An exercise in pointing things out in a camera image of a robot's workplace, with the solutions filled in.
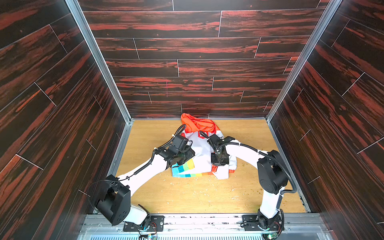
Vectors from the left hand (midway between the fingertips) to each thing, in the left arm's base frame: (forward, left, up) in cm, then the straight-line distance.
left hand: (195, 154), depth 83 cm
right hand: (+1, -15, -11) cm, 18 cm away
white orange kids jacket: (+27, -2, -11) cm, 29 cm away
